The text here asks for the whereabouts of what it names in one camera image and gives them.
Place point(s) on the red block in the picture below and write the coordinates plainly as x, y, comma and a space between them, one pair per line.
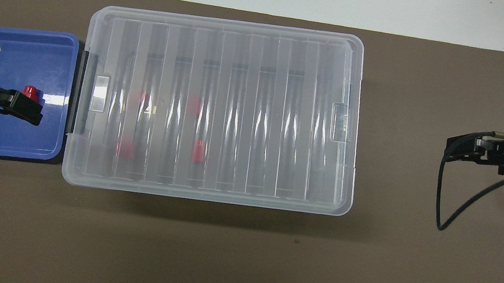
198, 151
30, 92
194, 104
142, 97
124, 148

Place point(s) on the clear ribbed box lid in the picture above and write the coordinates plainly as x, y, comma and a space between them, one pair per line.
240, 42

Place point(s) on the blue plastic tray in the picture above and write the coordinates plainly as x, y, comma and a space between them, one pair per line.
4, 138

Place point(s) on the black box latch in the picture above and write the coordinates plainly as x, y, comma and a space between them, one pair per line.
79, 89

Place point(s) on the clear plastic storage box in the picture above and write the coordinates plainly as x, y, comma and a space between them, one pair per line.
239, 86

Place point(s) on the brown table mat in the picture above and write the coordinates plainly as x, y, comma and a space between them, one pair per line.
237, 256

